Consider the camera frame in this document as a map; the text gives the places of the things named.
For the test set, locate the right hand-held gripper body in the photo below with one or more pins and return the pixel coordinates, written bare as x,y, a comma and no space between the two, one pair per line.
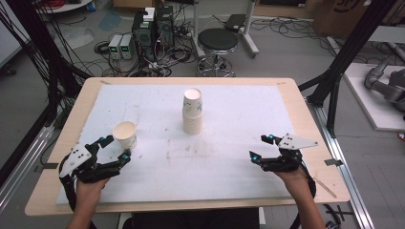
294,142

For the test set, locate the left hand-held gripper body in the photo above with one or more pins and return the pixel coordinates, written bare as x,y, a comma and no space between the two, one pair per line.
78,159

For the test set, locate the single white paper cup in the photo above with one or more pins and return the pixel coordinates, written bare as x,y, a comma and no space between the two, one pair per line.
124,133

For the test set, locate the stack of paper cups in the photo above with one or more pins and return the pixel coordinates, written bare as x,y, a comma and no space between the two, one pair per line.
192,111

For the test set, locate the person's left hand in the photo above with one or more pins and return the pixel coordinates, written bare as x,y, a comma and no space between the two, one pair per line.
90,191

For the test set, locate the person's right hand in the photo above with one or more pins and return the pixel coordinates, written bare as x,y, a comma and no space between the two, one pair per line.
291,179

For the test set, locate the black tape piece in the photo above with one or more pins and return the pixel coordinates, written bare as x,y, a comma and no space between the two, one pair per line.
50,165
333,162

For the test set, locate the wooden table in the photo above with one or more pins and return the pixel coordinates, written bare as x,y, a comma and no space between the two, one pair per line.
44,197

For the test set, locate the white foam mat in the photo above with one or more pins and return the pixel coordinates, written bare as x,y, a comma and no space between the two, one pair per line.
178,171

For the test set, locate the white table leg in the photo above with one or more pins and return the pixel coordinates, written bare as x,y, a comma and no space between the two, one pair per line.
261,218

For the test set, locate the white platform board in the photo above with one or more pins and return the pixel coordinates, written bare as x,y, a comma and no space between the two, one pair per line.
372,111

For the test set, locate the person's dark clothing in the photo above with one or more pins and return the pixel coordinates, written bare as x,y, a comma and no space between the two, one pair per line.
194,220

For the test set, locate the grey power supply unit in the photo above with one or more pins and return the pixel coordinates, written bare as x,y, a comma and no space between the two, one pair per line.
126,47
115,47

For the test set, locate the black computer tower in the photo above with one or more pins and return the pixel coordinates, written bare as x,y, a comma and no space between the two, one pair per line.
164,28
144,38

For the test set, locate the black round stool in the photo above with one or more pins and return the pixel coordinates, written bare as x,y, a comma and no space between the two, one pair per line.
217,40

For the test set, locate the flat black device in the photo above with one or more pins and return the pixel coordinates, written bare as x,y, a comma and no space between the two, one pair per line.
235,23

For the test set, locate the cardboard box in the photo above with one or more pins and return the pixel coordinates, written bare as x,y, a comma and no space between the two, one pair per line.
337,17

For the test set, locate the small white box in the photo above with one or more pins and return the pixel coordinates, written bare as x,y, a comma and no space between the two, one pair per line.
149,14

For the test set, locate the aluminium rail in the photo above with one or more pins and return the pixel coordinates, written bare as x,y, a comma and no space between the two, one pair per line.
344,165
25,165

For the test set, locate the black metal frame post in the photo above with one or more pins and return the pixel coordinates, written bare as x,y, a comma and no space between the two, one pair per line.
38,47
347,54

